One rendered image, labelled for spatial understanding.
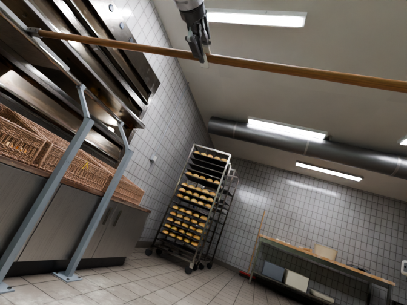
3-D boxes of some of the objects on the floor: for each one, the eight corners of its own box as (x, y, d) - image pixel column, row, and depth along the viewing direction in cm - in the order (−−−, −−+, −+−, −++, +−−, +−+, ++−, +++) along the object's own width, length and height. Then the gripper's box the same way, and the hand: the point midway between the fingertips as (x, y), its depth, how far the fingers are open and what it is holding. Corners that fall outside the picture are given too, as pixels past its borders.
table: (246, 282, 408) (260, 233, 435) (248, 278, 480) (259, 235, 507) (390, 347, 336) (395, 283, 363) (366, 330, 408) (372, 278, 435)
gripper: (189, -17, 68) (205, 47, 89) (167, 21, 63) (190, 78, 85) (211, -17, 66) (223, 49, 87) (191, 22, 61) (208, 81, 82)
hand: (205, 57), depth 83 cm, fingers closed on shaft, 3 cm apart
